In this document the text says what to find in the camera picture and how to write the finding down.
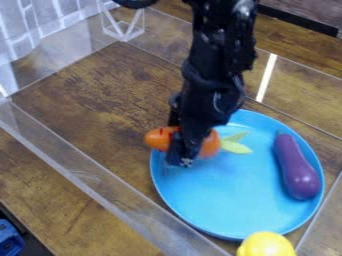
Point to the clear acrylic enclosure wall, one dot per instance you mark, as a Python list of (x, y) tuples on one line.
[(87, 72)]

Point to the yellow toy fruit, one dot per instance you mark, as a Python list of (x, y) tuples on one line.
[(266, 244)]

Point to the blue plastic object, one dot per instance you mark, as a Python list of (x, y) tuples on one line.
[(10, 240)]

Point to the purple toy eggplant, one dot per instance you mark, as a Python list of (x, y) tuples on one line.
[(299, 177)]

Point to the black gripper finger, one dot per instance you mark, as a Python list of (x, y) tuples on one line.
[(183, 152), (173, 111)]

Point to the orange toy carrot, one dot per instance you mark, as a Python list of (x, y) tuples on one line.
[(157, 139)]

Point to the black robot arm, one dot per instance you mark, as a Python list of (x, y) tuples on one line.
[(223, 42)]

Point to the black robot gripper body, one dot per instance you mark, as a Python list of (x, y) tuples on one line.
[(206, 102)]

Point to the blue round plate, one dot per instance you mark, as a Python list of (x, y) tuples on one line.
[(230, 195)]

